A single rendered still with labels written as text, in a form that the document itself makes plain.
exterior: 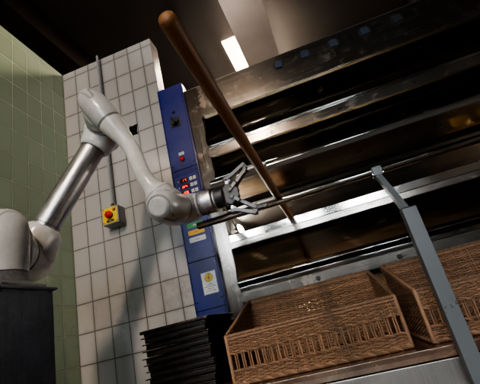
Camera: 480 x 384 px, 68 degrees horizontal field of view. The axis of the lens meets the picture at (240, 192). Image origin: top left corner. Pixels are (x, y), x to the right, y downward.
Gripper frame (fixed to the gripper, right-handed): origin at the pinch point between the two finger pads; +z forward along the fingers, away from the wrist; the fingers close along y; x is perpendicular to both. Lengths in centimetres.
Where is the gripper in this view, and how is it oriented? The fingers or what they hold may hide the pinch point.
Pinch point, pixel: (267, 182)
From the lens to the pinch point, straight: 126.9
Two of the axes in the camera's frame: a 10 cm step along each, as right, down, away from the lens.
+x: -2.7, -2.9, -9.2
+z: 9.4, -3.0, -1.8
